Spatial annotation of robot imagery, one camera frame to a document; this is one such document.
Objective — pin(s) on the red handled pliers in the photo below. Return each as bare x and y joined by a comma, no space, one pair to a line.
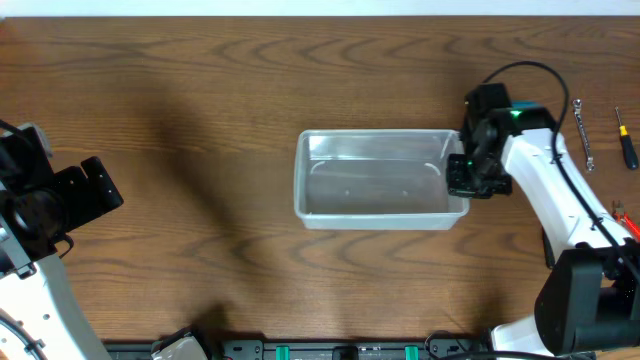
622,217

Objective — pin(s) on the small claw hammer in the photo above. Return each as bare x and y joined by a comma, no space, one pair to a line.
548,251

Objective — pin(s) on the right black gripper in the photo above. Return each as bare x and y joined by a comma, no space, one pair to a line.
468,178

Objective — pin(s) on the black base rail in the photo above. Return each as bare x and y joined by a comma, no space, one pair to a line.
433,348

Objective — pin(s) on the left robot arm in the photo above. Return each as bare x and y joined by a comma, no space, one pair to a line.
40,316

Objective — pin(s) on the blue white screw box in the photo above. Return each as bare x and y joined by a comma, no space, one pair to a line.
525,104

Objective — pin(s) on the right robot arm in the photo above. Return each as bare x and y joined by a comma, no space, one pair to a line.
590,301

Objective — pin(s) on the clear plastic container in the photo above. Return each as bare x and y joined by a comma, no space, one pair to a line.
376,179

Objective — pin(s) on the black yellow screwdriver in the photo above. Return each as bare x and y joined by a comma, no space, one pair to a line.
628,150

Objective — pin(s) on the silver wrench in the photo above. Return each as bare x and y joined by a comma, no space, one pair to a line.
577,111

